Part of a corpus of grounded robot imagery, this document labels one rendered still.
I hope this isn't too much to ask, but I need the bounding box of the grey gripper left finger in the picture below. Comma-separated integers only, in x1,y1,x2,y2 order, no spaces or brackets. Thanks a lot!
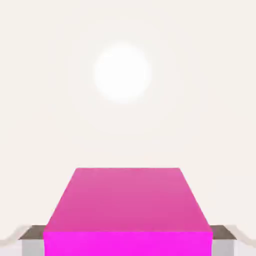
0,224,48,256

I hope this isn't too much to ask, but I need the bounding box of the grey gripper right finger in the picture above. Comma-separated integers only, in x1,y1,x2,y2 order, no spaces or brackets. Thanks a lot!
209,224,256,256

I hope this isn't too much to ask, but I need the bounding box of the small magenta cube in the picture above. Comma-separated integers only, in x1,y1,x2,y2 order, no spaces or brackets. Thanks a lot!
42,167,214,256

